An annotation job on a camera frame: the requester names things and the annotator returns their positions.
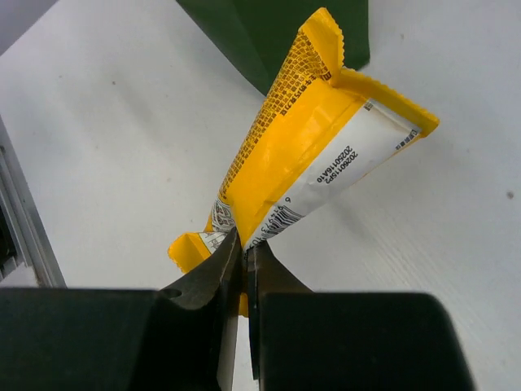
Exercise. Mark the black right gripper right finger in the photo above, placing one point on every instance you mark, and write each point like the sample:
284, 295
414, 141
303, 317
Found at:
463, 334

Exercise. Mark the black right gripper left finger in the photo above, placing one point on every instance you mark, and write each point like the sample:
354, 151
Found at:
181, 337

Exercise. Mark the yellow snack packet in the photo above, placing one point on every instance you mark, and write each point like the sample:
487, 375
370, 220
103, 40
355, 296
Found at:
321, 128

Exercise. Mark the aluminium table frame rail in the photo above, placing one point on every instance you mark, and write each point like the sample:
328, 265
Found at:
27, 258

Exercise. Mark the green paper bag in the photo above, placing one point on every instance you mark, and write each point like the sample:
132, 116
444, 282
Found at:
255, 36

